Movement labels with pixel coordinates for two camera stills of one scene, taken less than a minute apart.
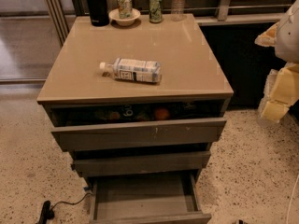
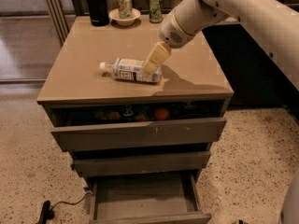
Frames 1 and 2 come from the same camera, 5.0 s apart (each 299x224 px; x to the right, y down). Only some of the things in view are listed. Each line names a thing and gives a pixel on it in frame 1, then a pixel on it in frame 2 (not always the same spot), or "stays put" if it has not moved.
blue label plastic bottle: [133, 69] stays put
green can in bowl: [124, 3] stays put
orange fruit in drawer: [162, 115] stays put
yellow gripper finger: [281, 92] to [171, 35]
